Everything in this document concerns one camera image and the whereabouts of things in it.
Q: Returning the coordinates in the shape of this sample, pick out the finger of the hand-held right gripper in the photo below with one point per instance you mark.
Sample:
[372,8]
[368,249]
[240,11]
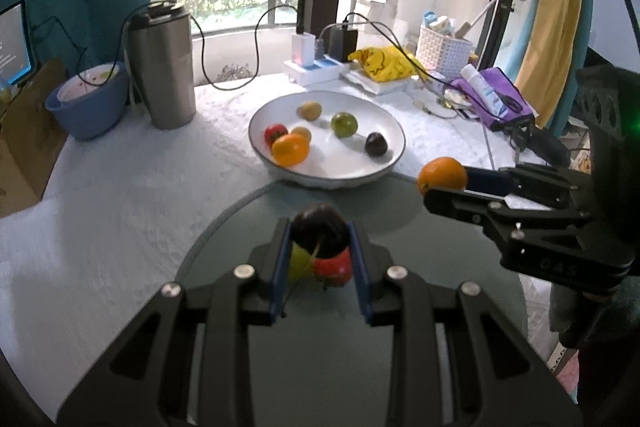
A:
[487,179]
[450,202]

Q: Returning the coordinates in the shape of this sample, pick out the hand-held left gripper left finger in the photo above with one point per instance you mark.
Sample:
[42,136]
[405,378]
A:
[280,269]

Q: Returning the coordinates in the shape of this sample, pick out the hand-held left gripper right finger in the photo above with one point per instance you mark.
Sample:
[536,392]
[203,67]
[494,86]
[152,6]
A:
[361,274]

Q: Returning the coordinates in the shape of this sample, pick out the green red tomato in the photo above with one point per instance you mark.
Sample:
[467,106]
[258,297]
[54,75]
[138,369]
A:
[299,263]

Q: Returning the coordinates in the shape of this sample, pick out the orange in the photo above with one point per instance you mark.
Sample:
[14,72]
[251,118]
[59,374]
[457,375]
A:
[442,174]
[290,150]

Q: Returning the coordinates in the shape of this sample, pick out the dark cherry with stem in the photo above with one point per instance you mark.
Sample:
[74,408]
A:
[320,227]

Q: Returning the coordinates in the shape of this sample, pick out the dark purple tomato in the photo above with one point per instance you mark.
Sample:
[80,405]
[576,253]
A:
[376,144]

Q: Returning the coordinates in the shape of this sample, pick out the white plate with dark rim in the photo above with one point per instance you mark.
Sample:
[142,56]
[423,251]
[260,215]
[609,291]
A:
[327,167]

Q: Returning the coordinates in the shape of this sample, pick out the small yellow tomato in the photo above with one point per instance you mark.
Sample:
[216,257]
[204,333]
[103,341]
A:
[302,133]
[310,110]

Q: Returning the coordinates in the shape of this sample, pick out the round grey glass turntable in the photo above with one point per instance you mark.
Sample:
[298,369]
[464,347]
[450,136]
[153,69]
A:
[440,267]

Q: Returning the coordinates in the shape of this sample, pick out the black oblong object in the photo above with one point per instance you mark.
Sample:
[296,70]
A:
[545,147]

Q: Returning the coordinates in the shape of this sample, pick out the white tube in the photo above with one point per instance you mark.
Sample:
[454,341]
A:
[484,89]

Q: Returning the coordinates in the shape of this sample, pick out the purple pouch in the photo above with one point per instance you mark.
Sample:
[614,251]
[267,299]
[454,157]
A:
[500,79]

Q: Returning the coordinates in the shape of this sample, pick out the white plastic basket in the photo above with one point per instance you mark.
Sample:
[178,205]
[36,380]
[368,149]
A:
[442,52]

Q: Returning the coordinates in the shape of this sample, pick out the flat white box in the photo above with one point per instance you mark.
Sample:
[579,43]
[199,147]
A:
[370,84]

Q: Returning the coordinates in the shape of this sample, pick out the yellow plastic bag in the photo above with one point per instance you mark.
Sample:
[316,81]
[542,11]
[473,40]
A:
[380,63]

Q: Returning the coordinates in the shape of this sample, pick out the toiletries in basket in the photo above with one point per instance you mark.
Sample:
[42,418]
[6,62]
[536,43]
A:
[442,24]

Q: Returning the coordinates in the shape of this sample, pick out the wide yellow curtain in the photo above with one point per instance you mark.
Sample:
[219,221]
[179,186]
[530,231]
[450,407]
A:
[550,7]

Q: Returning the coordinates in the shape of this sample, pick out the white power strip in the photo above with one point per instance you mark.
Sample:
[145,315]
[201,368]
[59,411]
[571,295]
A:
[312,72]

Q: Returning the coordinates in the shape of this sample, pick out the black charger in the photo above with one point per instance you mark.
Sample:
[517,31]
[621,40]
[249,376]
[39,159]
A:
[342,43]

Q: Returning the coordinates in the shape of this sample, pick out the white charger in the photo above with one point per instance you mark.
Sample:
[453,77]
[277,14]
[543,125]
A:
[303,49]

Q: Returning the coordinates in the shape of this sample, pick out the stainless steel tumbler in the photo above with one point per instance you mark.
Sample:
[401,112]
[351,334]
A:
[162,67]

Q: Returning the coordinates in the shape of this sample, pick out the blue plastic bowl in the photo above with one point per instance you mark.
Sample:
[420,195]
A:
[92,117]

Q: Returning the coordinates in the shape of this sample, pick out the white inner bowl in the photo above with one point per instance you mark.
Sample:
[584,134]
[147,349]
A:
[82,87]

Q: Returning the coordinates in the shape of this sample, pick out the cardboard box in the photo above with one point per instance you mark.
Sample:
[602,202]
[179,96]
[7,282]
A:
[25,147]

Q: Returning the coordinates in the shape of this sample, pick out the laptop screen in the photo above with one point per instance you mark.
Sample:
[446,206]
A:
[12,44]

